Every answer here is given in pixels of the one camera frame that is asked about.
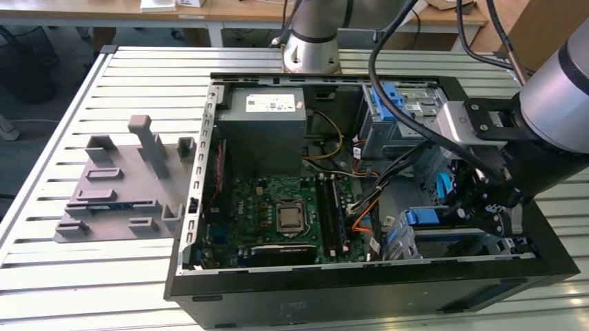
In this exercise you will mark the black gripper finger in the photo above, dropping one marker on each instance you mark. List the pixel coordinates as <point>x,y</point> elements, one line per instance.
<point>470,193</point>
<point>496,220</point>

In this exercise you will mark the green motherboard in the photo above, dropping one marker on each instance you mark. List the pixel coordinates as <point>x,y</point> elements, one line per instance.
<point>259,213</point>

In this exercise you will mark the white furniture leg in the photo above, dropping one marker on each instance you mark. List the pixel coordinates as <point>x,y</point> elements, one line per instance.
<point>10,132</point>

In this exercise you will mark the grey parts rack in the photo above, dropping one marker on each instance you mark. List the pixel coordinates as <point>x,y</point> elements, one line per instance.
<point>129,186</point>

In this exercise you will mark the black castor wheel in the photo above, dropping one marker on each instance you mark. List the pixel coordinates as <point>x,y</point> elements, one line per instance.
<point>176,33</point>

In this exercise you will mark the wooden cabinet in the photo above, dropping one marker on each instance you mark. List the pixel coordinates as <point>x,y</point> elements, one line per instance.
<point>539,27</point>

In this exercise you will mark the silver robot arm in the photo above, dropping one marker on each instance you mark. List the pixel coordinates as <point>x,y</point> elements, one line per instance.
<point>562,96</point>

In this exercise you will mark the hard disk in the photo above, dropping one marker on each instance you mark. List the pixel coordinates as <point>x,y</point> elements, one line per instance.
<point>425,217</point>

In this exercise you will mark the grey power supply unit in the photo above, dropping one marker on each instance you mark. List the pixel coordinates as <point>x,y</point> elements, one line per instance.
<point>263,145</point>

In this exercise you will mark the black PC case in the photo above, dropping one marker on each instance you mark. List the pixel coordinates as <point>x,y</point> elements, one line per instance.
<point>323,300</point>

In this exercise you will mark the CPU socket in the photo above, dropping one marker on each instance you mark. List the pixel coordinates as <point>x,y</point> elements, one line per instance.
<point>279,220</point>

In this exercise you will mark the white tube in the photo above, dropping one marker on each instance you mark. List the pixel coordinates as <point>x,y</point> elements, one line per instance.
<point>415,12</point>

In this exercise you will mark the silver CPU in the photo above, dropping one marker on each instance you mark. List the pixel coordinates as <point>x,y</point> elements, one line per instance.
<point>291,218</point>

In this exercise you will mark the metal drive cage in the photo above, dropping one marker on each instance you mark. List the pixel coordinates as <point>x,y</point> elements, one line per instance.
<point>392,138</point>

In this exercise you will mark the metal disk bay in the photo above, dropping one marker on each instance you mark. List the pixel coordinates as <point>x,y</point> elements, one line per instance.
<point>454,234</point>

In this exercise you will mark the wooden desk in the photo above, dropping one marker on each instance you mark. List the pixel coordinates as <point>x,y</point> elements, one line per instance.
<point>208,12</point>

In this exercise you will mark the white labelled box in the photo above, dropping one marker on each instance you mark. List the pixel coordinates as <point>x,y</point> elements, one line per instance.
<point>192,2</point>

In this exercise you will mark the black camera bracket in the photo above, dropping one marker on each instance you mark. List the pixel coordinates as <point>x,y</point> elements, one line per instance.
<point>488,113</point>

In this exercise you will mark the black graphics card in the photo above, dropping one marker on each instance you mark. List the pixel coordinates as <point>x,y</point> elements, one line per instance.
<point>284,253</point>

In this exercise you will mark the cardboard piece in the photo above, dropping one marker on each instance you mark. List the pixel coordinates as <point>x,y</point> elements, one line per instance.
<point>444,5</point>

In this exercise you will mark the blue drive latch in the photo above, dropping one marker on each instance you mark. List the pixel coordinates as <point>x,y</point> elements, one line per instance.
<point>391,103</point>

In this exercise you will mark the blue labelled RAM stick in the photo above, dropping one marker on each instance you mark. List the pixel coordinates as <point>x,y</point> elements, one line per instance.
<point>110,207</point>

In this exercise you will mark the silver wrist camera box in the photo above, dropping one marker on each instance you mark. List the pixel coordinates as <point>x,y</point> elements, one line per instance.
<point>456,124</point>

